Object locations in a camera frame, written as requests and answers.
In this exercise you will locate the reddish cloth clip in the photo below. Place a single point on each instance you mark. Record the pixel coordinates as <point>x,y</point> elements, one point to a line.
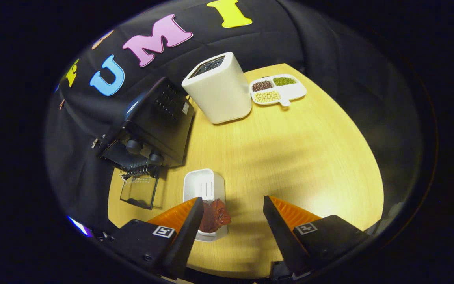
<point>61,104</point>

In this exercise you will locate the black backdrop cloth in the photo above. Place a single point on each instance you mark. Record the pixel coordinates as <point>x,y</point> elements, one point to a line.
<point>290,31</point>

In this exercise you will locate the red steak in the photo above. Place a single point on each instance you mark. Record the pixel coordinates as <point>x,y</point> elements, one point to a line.
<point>215,217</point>

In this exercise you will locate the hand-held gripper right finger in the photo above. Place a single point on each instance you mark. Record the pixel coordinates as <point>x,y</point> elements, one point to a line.
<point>282,236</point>

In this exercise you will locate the white divided bean dish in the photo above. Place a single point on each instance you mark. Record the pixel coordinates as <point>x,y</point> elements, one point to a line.
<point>290,91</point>

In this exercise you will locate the black toaster oven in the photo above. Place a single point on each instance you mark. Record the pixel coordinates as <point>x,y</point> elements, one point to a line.
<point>160,118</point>

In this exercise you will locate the white tall slotted appliance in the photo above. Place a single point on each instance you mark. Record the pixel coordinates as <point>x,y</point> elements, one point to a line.
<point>223,94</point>

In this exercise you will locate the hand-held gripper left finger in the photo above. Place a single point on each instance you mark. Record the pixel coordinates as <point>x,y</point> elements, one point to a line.
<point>185,236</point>

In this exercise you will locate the white rectangular tray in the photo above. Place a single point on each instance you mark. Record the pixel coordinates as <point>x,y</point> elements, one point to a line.
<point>195,185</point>

